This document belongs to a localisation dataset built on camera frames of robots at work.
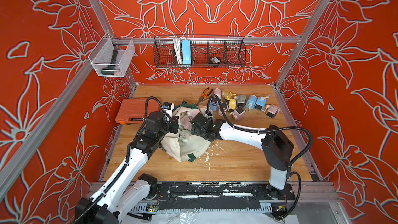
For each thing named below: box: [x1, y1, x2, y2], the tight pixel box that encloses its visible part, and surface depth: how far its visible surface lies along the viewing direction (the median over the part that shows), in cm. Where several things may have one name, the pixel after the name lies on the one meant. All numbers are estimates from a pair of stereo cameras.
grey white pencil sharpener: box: [177, 129, 191, 143], surface depth 89 cm
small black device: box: [209, 56, 221, 65], surface depth 97 cm
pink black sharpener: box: [261, 104, 280, 119], surface depth 100 cm
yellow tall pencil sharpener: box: [229, 98, 237, 110], surface depth 102 cm
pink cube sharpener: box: [229, 105, 246, 121], surface depth 99 cm
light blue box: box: [181, 39, 192, 65], surface depth 92 cm
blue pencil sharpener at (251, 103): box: [245, 94, 258, 112], surface depth 105 cm
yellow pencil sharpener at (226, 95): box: [221, 90, 237, 103], surface depth 110 cm
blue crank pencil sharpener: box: [254, 94, 271, 111], surface depth 103 cm
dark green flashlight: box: [101, 49, 119, 76], surface depth 84 cm
